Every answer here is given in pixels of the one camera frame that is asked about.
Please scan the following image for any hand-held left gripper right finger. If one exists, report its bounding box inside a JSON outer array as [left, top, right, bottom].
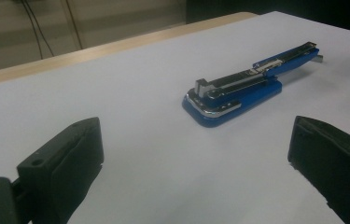
[[287, 115, 350, 224]]

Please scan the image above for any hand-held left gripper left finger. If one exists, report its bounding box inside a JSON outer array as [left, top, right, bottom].
[[12, 117, 105, 224]]

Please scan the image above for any blue stapler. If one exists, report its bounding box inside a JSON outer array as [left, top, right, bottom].
[[181, 40, 325, 129]]

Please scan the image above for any white table cover sheet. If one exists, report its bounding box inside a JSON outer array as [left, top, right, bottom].
[[0, 10, 350, 224]]

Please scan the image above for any black curtain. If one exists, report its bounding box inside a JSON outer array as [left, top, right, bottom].
[[185, 0, 350, 35]]

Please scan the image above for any black hanging wall cable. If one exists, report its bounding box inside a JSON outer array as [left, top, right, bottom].
[[24, 0, 55, 58], [19, 0, 44, 60]]

